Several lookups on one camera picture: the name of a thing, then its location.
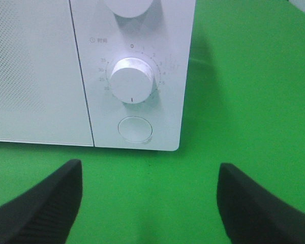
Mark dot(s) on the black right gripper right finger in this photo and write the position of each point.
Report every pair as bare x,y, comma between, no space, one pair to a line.
252,214

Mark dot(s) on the lower white timer knob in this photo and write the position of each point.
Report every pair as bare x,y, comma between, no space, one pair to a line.
132,80

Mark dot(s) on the white microwave door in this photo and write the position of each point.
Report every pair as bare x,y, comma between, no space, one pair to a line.
42,97

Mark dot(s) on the round door release button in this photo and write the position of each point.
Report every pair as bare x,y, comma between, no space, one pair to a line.
135,129

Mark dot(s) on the white microwave oven body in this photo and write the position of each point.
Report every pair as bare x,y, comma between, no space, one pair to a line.
161,37

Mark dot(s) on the upper white microwave knob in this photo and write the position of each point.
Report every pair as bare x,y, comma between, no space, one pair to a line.
128,8

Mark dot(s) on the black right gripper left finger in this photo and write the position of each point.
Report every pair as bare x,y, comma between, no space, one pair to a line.
46,212

